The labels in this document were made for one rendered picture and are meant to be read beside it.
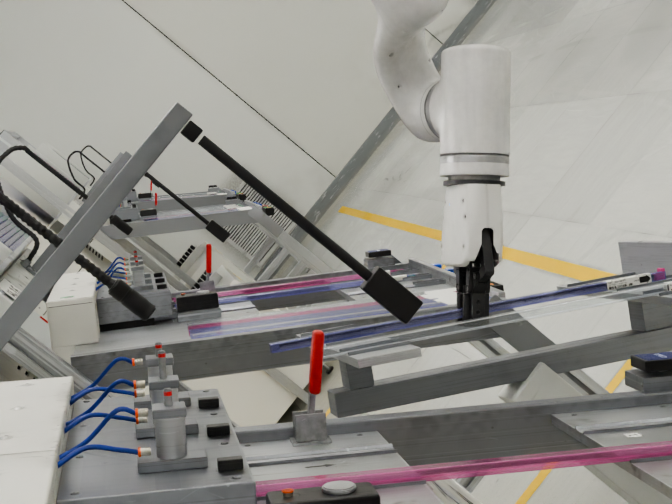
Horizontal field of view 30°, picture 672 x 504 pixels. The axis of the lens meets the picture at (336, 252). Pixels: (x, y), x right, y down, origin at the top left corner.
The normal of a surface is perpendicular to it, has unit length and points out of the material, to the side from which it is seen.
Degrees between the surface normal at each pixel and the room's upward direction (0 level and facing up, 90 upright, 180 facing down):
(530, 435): 90
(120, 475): 48
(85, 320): 90
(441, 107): 40
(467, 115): 65
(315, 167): 90
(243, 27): 90
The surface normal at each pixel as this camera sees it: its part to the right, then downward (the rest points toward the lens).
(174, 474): -0.05, -0.99
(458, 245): -0.97, -0.02
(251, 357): 0.17, 0.08
